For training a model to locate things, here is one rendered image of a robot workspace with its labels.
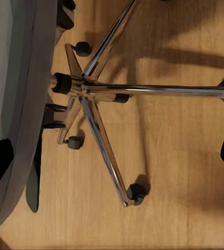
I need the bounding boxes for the swivel chair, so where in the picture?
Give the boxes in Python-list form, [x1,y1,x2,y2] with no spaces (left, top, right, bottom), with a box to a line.
[0,0,224,226]

